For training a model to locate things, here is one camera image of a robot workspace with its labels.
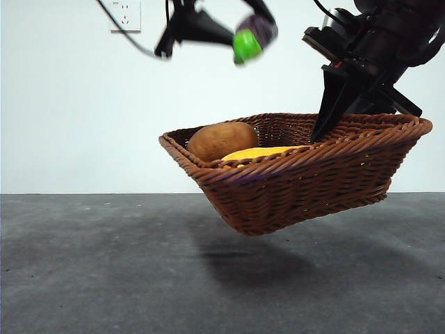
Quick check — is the brown potato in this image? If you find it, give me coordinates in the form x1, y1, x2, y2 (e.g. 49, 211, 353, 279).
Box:
187, 121, 260, 163

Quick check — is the white wall socket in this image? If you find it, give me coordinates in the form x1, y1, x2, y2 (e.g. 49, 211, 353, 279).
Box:
111, 0, 143, 34

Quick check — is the purple eggplant with green cap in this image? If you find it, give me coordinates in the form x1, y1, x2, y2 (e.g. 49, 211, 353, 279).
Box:
233, 14, 279, 65

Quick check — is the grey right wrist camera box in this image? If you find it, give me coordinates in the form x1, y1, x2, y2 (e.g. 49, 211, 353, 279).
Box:
301, 9, 351, 58

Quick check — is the yellow corn cob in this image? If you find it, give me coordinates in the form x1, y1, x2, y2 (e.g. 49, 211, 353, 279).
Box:
221, 145, 309, 170

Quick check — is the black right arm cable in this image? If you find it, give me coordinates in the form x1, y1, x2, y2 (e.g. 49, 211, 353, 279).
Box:
312, 0, 348, 26

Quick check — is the brown wicker basket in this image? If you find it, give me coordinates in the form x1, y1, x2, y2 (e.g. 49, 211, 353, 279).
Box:
159, 112, 434, 237

